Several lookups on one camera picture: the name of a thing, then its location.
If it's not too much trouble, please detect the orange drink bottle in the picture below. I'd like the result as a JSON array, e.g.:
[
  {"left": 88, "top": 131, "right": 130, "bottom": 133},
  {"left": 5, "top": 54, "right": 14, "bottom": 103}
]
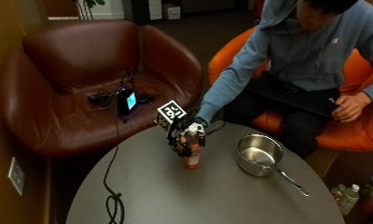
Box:
[{"left": 181, "top": 129, "right": 202, "bottom": 170}]

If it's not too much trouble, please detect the black keyboard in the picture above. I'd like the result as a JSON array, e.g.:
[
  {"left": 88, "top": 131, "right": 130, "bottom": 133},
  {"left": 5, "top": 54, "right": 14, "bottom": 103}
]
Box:
[{"left": 246, "top": 70, "right": 342, "bottom": 119}]

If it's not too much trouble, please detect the orange armchair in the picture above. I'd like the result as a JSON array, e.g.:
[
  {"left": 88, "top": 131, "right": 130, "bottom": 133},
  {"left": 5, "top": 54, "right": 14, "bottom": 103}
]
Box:
[{"left": 206, "top": 26, "right": 373, "bottom": 153}]

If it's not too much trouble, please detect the white marker cube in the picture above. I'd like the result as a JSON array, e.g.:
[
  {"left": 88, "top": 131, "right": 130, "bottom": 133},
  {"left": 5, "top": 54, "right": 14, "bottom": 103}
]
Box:
[{"left": 154, "top": 99, "right": 189, "bottom": 132}]

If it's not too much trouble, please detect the steel saucepan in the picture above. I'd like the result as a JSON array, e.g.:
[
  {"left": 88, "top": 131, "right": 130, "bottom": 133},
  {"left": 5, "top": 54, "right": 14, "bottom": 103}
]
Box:
[{"left": 235, "top": 133, "right": 310, "bottom": 198}]

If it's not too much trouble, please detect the person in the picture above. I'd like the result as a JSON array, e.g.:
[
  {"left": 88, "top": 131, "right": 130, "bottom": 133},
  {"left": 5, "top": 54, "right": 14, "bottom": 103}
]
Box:
[{"left": 194, "top": 0, "right": 373, "bottom": 161}]

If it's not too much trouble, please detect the black device with lit screen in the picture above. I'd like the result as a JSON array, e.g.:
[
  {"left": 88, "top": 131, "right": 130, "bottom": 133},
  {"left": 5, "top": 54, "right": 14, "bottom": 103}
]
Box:
[{"left": 115, "top": 88, "right": 138, "bottom": 117}]

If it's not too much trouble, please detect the clear bottle with white cap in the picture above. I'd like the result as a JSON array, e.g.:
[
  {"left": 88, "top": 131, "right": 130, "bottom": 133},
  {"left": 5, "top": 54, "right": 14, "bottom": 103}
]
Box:
[{"left": 338, "top": 184, "right": 362, "bottom": 217}]

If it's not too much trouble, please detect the brown leather armchair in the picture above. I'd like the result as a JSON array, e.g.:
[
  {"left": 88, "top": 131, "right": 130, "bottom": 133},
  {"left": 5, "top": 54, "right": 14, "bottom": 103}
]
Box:
[{"left": 0, "top": 19, "right": 203, "bottom": 158}]

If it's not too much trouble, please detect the white box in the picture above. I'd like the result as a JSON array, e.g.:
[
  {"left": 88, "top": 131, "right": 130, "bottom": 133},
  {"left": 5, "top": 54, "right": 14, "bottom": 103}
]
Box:
[{"left": 161, "top": 3, "right": 182, "bottom": 21}]

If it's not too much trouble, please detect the black cable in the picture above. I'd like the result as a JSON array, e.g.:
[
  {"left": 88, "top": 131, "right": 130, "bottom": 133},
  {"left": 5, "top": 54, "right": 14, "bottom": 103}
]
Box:
[{"left": 102, "top": 115, "right": 125, "bottom": 224}]

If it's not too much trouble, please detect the white wall outlet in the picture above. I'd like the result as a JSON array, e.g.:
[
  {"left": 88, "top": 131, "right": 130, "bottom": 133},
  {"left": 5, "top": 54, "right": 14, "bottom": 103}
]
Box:
[{"left": 6, "top": 156, "right": 26, "bottom": 196}]

